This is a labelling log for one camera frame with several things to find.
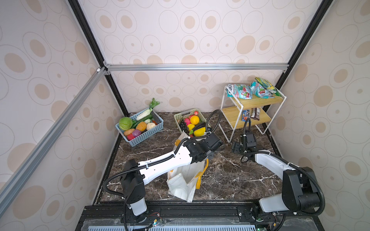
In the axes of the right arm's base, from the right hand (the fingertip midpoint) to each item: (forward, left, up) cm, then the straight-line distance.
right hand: (239, 146), depth 93 cm
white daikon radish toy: (+37, +60, +6) cm, 71 cm away
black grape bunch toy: (+17, +36, +1) cm, 40 cm away
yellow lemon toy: (+17, +31, +1) cm, 35 cm away
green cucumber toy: (+21, +72, +1) cm, 75 cm away
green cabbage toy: (+15, +76, +8) cm, 77 cm away
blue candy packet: (+18, -6, +11) cm, 22 cm away
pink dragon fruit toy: (+22, +34, +1) cm, 40 cm away
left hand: (-10, +20, +15) cm, 27 cm away
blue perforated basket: (+5, +69, 0) cm, 69 cm away
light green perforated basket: (+32, +33, -2) cm, 46 cm away
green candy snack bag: (+19, +2, +29) cm, 35 cm away
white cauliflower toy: (+17, +60, +2) cm, 63 cm away
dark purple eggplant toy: (+17, +25, +1) cm, 30 cm away
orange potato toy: (+15, +65, +4) cm, 67 cm away
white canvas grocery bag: (-27, +36, +12) cm, 46 cm away
